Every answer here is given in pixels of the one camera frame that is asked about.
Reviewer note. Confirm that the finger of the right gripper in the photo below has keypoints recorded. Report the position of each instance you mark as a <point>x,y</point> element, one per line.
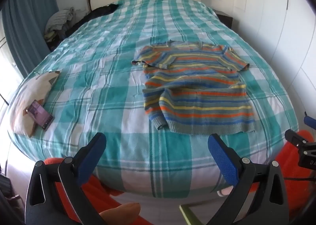
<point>294,138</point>
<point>309,121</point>

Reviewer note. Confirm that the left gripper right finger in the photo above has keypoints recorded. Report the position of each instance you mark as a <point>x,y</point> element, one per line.
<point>270,202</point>

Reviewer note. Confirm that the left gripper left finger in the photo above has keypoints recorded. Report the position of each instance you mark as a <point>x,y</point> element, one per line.
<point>43,203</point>

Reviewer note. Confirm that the striped knit sweater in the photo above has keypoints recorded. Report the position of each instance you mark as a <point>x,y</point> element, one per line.
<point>195,88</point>

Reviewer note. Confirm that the pile of folded clothes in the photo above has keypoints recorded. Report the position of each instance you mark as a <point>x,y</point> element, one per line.
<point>60,22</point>

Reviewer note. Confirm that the person's left hand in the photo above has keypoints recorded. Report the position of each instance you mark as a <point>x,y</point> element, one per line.
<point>121,215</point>

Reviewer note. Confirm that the orange fluffy rug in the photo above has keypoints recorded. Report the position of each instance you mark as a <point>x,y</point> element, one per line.
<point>287,159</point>

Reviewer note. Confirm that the black smartphone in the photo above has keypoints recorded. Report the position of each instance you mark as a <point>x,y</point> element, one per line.
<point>40,116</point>

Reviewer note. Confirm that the patterned cream pillow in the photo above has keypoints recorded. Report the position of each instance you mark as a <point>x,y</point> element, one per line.
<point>37,89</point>

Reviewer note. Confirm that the teal plaid bedspread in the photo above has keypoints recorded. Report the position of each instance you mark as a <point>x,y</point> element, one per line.
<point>100,90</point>

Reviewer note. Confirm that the white wardrobe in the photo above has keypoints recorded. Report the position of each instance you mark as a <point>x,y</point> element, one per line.
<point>283,33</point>

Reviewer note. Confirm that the dark wooden nightstand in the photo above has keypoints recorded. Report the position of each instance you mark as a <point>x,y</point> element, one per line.
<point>224,18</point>

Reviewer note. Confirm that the blue curtain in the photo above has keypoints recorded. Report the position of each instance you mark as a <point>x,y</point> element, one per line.
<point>24,24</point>

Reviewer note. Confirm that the black garment on bed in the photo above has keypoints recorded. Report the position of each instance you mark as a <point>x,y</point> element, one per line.
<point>99,12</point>

